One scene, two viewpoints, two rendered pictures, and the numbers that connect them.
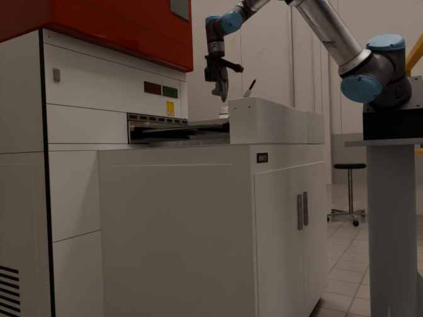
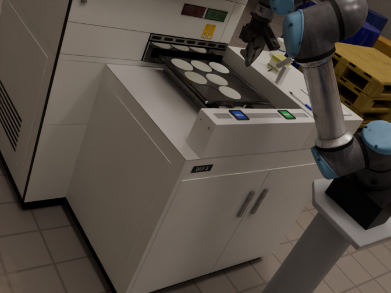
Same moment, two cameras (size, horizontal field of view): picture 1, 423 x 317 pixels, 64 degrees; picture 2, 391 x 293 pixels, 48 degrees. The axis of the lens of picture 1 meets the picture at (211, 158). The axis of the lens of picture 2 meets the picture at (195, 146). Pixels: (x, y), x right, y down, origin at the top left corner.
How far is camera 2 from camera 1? 88 cm
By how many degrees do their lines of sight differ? 30
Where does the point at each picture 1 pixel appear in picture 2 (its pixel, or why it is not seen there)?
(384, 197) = (307, 245)
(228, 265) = (140, 221)
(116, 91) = (146, 13)
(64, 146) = (74, 57)
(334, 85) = not seen: outside the picture
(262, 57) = not seen: outside the picture
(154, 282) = (101, 189)
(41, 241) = (37, 116)
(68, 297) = (45, 161)
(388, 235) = (291, 270)
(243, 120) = (201, 134)
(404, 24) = not seen: outside the picture
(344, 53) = (320, 130)
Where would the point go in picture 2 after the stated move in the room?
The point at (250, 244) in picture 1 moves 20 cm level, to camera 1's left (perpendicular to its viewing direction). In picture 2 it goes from (156, 221) to (110, 192)
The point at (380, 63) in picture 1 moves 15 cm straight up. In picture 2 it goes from (351, 157) to (379, 115)
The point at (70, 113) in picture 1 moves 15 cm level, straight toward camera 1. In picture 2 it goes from (88, 31) to (77, 43)
